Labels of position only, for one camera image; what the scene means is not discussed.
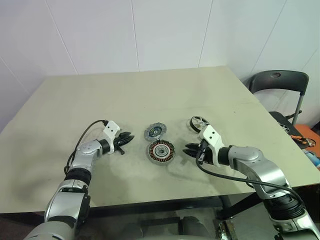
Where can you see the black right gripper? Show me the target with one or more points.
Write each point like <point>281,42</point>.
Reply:
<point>203,152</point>

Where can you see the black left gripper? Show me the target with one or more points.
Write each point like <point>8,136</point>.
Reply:
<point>118,144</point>

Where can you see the motor stator with copper windings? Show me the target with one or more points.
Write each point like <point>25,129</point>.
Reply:
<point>160,150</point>

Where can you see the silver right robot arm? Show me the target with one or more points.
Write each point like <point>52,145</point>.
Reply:
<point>260,167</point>

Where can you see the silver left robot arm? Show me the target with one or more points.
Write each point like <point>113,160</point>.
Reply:
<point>82,160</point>

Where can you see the dark grey rounded shape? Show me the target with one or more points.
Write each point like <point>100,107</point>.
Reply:
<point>197,228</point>

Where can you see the rusty metal table foot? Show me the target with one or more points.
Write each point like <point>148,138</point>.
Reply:
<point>226,228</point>

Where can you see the silver spoked wheel part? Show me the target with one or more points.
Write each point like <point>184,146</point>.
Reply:
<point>285,127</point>

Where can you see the black folding chair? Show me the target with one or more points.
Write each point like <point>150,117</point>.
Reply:
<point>280,80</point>

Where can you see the orange side table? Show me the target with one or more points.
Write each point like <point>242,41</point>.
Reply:
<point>303,130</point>

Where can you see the blue cylinder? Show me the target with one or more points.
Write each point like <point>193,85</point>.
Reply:
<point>314,160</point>

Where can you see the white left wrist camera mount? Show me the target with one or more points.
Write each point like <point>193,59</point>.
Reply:
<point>111,128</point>

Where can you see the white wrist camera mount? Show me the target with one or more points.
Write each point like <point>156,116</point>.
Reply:
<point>111,128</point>
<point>211,136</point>

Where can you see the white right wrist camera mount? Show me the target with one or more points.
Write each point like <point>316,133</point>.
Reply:
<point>211,136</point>

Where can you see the black table frame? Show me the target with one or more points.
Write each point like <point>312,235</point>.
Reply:
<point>150,205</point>

